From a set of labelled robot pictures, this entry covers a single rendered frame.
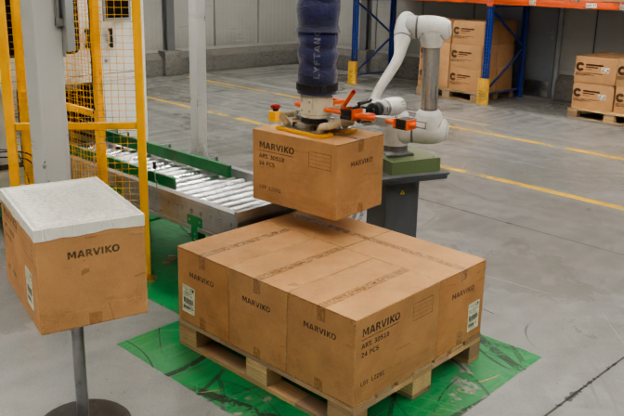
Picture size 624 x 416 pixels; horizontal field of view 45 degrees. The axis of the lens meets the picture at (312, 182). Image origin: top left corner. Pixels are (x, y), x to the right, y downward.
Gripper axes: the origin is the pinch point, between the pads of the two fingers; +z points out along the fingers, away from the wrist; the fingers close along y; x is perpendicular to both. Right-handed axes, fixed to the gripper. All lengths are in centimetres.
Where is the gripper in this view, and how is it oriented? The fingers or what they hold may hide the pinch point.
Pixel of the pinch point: (353, 113)
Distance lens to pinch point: 395.2
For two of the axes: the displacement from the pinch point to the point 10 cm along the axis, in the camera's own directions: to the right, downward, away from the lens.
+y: -0.2, 9.6, 2.7
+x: -7.2, -2.0, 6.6
